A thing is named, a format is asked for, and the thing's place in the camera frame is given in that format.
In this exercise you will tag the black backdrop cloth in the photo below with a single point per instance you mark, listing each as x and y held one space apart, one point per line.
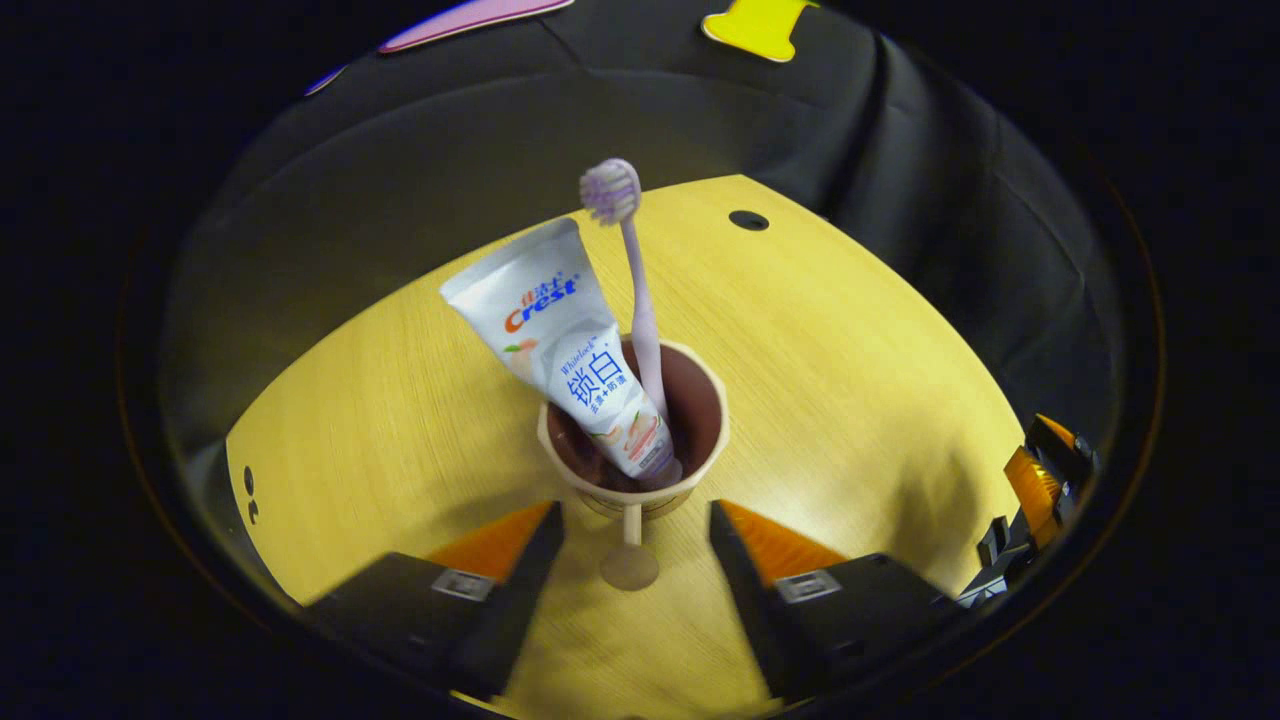
500 130

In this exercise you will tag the white toothpaste tube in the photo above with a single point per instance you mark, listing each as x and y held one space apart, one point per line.
545 310

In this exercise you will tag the beige cup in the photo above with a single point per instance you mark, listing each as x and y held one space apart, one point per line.
705 400

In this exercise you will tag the pale pink toothbrush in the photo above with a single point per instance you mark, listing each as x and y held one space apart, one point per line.
645 330

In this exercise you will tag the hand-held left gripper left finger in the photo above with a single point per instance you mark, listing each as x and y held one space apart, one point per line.
515 590

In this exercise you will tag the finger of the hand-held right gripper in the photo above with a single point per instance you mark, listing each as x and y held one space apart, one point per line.
1065 445
1030 485

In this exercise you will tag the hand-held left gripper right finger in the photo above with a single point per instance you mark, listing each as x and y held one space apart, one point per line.
745 590

